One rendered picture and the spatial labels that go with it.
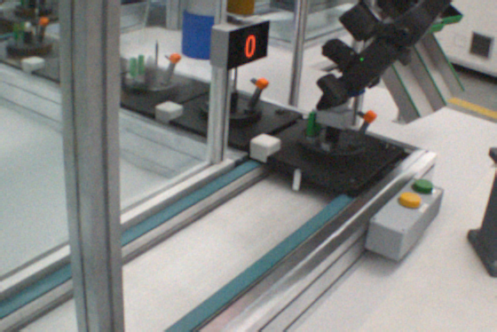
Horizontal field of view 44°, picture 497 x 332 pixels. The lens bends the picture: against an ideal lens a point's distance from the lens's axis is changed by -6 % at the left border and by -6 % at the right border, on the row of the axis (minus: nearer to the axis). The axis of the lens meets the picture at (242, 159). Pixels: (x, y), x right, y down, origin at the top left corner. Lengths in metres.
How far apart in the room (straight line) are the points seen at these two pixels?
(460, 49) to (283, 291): 4.74
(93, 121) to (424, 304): 0.80
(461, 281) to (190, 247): 0.49
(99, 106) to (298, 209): 0.81
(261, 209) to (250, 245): 0.12
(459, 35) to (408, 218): 4.44
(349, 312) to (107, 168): 0.68
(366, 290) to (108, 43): 0.79
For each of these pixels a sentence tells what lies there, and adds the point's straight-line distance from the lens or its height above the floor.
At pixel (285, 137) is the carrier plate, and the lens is 1.37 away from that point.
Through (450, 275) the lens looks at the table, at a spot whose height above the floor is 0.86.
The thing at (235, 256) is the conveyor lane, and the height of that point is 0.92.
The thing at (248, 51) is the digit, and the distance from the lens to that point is 1.15.
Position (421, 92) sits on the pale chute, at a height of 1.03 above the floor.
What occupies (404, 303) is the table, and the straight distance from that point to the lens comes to 1.12.
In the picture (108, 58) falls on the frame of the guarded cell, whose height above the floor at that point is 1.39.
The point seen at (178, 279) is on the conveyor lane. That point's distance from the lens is 1.01.
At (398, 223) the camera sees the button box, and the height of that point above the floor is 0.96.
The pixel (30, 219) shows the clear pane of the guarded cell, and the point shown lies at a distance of 0.45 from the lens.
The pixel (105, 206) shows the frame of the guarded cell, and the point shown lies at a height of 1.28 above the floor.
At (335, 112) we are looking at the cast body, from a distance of 1.29.
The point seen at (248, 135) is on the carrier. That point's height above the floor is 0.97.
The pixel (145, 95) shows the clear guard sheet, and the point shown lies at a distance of 1.05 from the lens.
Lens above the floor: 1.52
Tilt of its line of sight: 26 degrees down
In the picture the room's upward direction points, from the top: 5 degrees clockwise
